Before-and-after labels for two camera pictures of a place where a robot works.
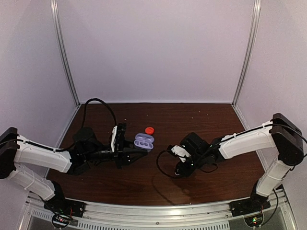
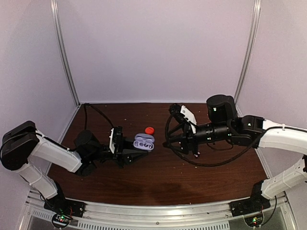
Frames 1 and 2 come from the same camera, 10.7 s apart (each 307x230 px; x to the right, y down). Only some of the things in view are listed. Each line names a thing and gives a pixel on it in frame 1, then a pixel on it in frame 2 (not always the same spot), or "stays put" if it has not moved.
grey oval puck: x=144 y=141 stays put
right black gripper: x=185 y=171 -> x=188 y=142
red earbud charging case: x=149 y=130 stays put
